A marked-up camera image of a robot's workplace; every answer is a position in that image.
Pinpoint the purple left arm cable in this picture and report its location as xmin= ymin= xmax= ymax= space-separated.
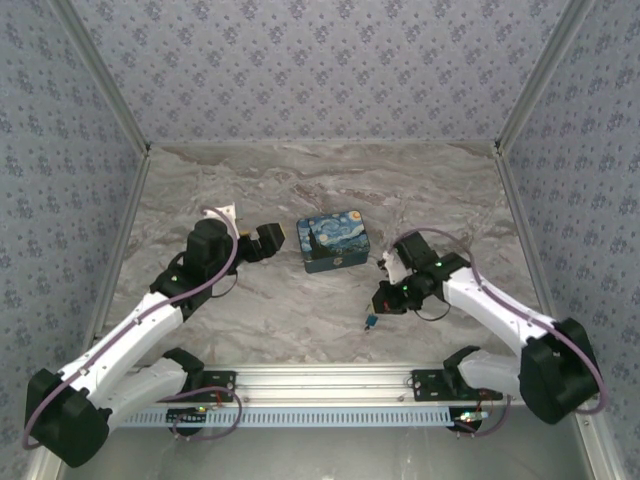
xmin=21 ymin=203 xmax=241 ymax=454

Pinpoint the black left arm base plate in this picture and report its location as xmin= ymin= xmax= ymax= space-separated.
xmin=192 ymin=368 xmax=239 ymax=403

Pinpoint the aluminium frame side rail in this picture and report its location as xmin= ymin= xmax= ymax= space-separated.
xmin=22 ymin=149 xmax=154 ymax=480
xmin=492 ymin=147 xmax=619 ymax=480

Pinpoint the slotted light blue cable duct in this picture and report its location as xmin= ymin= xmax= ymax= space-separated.
xmin=118 ymin=406 xmax=465 ymax=430

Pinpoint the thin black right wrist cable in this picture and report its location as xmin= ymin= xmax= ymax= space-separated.
xmin=413 ymin=293 xmax=452 ymax=323

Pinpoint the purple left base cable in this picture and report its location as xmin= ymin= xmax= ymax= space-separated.
xmin=158 ymin=384 xmax=245 ymax=444

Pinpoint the starry night tin box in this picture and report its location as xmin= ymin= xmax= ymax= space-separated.
xmin=296 ymin=210 xmax=373 ymax=275

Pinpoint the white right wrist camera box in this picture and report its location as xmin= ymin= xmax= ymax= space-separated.
xmin=380 ymin=251 xmax=410 ymax=282

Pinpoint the small circuit board with LED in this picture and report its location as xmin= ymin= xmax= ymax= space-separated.
xmin=166 ymin=406 xmax=210 ymax=432
xmin=451 ymin=408 xmax=490 ymax=432

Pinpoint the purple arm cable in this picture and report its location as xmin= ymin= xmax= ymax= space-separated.
xmin=389 ymin=227 xmax=611 ymax=416
xmin=21 ymin=203 xmax=241 ymax=454

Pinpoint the grey metal base panel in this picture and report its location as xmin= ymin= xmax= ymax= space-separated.
xmin=53 ymin=426 xmax=594 ymax=480

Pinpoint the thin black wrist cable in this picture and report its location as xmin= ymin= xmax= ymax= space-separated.
xmin=213 ymin=271 xmax=241 ymax=299
xmin=413 ymin=293 xmax=452 ymax=323

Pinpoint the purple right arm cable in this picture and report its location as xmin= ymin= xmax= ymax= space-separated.
xmin=389 ymin=227 xmax=611 ymax=416

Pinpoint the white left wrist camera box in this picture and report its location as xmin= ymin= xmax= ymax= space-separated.
xmin=203 ymin=201 xmax=238 ymax=222

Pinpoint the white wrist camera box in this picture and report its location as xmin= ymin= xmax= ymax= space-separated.
xmin=380 ymin=251 xmax=410 ymax=282
xmin=203 ymin=201 xmax=238 ymax=222

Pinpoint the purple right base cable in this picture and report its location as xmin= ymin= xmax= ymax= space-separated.
xmin=453 ymin=393 xmax=513 ymax=440

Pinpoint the aluminium frame corner post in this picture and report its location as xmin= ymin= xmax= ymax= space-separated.
xmin=492 ymin=0 xmax=599 ymax=151
xmin=52 ymin=0 xmax=152 ymax=154

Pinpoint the thin black left wrist cable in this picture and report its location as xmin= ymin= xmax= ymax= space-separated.
xmin=213 ymin=271 xmax=241 ymax=299

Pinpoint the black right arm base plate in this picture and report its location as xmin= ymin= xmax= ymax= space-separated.
xmin=410 ymin=368 xmax=504 ymax=404

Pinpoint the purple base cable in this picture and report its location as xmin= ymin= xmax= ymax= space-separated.
xmin=158 ymin=384 xmax=245 ymax=444
xmin=453 ymin=393 xmax=513 ymax=440

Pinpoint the aluminium mounting rail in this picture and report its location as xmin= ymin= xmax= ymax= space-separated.
xmin=197 ymin=363 xmax=454 ymax=404

